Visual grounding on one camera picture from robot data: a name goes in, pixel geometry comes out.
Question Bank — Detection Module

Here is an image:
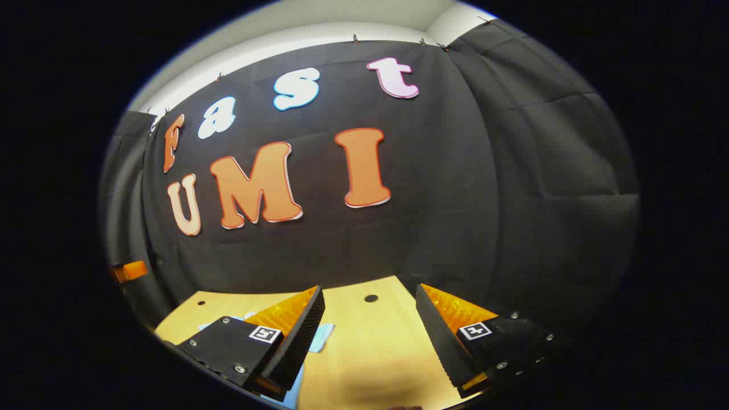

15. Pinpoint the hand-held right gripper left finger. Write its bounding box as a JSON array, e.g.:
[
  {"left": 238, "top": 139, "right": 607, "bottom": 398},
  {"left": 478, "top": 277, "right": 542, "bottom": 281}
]
[{"left": 162, "top": 286, "right": 326, "bottom": 403}]

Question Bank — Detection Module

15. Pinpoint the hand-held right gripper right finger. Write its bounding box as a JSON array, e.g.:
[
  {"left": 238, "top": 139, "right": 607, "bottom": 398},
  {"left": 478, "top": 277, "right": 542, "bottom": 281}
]
[{"left": 415, "top": 284, "right": 563, "bottom": 399}]

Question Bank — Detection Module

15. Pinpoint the light blue T-shirt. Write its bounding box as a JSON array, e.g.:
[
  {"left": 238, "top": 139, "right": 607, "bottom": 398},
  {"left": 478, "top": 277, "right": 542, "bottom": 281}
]
[{"left": 198, "top": 310, "right": 335, "bottom": 409}]

